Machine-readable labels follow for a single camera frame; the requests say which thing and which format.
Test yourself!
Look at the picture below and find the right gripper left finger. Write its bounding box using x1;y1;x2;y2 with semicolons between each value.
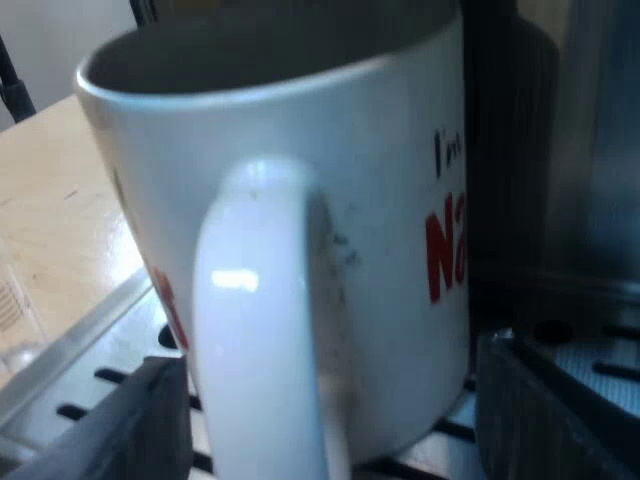
0;355;195;480

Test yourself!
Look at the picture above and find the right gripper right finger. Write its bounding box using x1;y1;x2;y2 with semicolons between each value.
474;327;640;480

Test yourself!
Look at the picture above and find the white mug red black print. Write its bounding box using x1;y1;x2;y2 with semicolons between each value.
73;8;474;480

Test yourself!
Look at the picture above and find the clear measuring glass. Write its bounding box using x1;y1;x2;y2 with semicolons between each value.
0;252;45;377

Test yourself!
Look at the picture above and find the black tripod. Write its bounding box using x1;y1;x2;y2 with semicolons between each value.
0;33;38;124

